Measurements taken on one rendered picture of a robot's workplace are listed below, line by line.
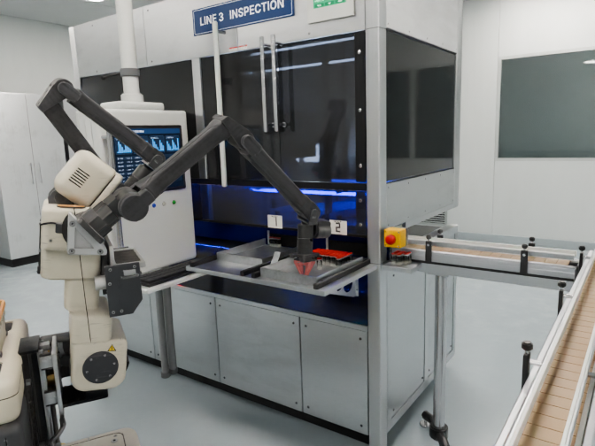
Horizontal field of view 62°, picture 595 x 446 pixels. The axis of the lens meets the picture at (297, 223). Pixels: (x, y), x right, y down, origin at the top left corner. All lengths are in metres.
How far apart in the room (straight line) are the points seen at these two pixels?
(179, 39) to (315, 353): 1.67
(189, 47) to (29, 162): 4.28
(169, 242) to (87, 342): 0.94
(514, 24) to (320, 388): 5.17
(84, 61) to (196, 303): 1.60
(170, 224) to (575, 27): 5.15
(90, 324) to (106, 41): 1.91
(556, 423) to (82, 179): 1.30
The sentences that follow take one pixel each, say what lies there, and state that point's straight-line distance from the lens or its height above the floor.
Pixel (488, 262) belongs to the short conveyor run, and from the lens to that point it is 1.99.
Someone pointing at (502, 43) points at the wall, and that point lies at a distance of 6.61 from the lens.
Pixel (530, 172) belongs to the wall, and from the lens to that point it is 6.48.
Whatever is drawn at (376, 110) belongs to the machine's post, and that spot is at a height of 1.50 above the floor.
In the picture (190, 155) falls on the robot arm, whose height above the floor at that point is 1.36.
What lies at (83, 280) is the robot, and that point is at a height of 1.00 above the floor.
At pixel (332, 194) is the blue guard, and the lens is 2.08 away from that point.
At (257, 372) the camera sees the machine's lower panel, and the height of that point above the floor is 0.23.
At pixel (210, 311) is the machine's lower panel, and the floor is 0.49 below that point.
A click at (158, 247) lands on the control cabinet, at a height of 0.91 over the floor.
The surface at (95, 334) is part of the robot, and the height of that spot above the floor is 0.84.
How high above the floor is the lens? 1.41
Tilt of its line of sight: 10 degrees down
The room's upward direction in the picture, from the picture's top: 2 degrees counter-clockwise
